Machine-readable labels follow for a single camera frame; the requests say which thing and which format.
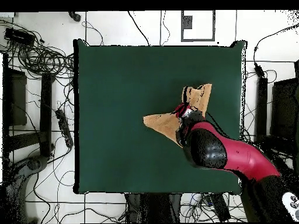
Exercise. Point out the tan terry towel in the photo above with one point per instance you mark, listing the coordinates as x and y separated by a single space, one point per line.
163 123

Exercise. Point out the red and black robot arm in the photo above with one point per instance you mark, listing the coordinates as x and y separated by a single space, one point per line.
233 154

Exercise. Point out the dark green table cloth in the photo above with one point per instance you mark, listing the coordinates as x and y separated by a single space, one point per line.
116 93

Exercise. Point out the black power strip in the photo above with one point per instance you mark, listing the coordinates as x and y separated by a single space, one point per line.
64 127

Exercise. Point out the small black plug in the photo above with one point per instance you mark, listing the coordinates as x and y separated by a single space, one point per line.
74 16

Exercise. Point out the grey tripod base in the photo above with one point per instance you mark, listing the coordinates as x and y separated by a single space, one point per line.
35 164

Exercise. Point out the black rectangular box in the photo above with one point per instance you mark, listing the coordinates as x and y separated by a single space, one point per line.
18 36

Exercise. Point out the black stand frame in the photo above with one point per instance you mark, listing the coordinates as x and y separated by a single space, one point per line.
261 116
46 112

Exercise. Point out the grey square floor frame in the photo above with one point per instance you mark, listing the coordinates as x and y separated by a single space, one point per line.
186 23

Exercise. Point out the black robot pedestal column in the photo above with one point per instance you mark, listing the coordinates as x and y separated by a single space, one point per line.
151 207

